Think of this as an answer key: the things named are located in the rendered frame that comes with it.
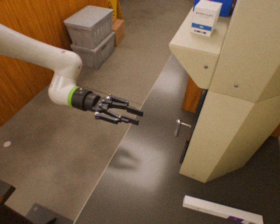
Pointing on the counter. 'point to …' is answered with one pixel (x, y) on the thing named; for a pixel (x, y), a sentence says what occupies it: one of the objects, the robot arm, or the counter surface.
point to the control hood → (199, 49)
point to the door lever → (180, 126)
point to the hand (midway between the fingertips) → (133, 115)
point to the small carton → (205, 17)
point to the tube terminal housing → (243, 91)
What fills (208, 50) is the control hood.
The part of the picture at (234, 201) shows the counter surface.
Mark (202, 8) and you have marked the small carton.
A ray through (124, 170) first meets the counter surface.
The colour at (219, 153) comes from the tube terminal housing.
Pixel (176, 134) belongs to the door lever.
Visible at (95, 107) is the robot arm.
